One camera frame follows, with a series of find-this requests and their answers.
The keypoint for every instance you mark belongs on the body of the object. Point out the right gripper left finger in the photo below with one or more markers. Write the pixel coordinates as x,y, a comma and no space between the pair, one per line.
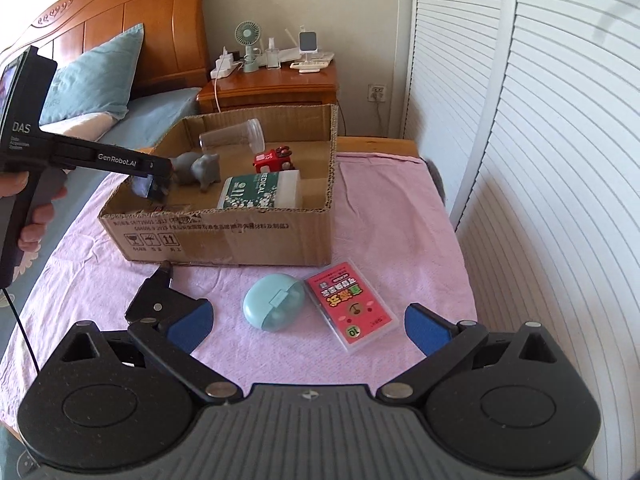
167,340

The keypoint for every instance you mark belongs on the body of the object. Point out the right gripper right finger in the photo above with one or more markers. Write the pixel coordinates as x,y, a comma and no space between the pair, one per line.
448,349

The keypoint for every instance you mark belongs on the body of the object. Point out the black case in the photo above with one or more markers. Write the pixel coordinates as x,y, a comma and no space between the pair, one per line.
156,303

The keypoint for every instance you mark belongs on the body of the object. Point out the red refill card box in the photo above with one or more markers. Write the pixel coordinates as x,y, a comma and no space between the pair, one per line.
355,312

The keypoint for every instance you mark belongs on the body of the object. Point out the teal earbud case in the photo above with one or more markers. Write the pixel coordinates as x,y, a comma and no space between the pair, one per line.
274,302

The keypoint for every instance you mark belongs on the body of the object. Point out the grey toy elephant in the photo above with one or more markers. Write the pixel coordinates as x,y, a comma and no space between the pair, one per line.
190,168

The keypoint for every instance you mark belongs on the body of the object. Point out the white medical wipes canister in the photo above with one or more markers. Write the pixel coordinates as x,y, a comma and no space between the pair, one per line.
273,190

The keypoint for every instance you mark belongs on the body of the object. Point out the red toy train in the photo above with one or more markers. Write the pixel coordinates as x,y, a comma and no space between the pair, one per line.
274,160

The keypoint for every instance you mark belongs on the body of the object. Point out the clear plastic jar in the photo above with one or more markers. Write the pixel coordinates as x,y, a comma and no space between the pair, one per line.
248,134

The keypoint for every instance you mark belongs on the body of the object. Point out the black toy cube red buttons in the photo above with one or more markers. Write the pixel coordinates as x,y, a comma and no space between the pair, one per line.
153,188

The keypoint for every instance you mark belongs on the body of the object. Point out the person's left hand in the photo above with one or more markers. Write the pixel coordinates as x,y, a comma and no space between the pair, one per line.
33,233

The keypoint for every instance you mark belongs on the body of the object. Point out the blue pillow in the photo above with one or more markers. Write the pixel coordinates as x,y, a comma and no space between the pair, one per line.
99,81

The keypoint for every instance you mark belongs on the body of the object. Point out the cardboard box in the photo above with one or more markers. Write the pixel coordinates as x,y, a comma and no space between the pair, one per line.
246,218

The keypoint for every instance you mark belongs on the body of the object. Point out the pink blanket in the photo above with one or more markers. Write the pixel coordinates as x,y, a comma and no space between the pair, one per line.
388,221

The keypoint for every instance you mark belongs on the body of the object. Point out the blue bed sheet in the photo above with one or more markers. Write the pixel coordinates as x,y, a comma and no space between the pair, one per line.
147,120

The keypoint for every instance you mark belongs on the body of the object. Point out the wooden headboard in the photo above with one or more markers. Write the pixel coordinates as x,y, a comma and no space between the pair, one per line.
174,53

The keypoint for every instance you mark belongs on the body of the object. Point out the white power strip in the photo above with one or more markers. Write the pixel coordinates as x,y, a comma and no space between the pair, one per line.
225,65

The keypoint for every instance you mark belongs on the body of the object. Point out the wooden nightstand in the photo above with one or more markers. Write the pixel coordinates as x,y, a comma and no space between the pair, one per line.
269,88

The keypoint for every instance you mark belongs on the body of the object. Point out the green desk fan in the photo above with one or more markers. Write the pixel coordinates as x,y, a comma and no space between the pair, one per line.
247,34

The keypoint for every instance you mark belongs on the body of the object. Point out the small clear bottle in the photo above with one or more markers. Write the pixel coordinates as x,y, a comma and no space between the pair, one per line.
272,55

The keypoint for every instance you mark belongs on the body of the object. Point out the white louvered wardrobe door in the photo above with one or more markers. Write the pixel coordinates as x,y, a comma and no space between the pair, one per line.
530,111

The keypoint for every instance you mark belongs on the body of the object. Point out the white smart display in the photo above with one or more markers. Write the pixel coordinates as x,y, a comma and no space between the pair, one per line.
307,42

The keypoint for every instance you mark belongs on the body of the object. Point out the wall socket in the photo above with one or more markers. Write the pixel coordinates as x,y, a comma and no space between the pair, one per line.
377,93

